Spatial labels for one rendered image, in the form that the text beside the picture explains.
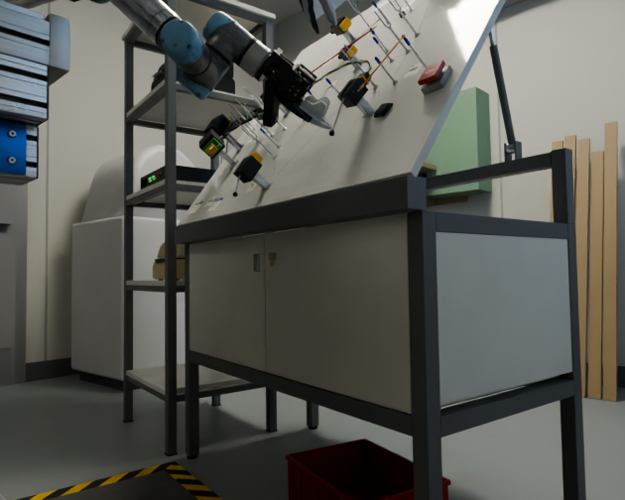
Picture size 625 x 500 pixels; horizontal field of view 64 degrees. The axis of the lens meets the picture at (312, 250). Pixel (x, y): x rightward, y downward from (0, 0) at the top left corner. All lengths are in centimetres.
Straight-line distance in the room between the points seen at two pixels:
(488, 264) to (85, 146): 334
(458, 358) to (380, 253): 27
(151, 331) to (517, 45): 302
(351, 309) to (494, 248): 34
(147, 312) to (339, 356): 216
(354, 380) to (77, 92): 337
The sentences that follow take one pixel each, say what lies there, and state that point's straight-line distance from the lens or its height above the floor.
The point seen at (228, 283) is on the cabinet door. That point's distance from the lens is 164.
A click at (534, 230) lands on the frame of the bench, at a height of 78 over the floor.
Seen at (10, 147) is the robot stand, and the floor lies 89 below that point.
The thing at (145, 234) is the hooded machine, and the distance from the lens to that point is 321.
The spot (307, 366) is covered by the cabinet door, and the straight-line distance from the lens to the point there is 129.
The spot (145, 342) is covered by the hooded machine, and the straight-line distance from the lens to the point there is 323.
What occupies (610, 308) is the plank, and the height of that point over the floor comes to 47.
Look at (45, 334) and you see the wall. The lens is 387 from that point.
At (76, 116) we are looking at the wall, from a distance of 408.
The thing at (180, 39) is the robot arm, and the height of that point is 115.
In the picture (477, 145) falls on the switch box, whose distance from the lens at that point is 356.
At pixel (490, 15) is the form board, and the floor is 126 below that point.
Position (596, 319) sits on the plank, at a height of 41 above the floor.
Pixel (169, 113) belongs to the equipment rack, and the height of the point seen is 131.
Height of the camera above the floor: 68
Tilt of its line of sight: 3 degrees up
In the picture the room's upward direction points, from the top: 1 degrees counter-clockwise
